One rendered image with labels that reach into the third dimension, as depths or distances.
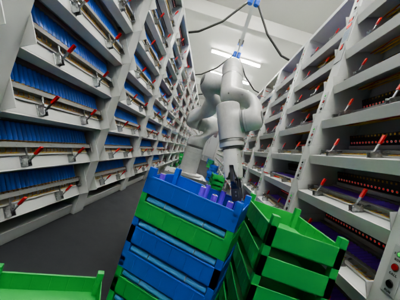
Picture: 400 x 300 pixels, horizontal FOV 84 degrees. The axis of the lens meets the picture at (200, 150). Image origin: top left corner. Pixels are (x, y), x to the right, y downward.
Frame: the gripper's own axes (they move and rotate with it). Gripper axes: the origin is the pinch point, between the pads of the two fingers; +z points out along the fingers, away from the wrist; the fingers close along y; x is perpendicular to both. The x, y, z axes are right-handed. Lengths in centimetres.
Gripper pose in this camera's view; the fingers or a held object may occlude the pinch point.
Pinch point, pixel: (237, 194)
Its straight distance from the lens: 76.5
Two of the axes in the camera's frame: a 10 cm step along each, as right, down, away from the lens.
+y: -3.3, -1.0, -9.4
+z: 0.9, 9.9, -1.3
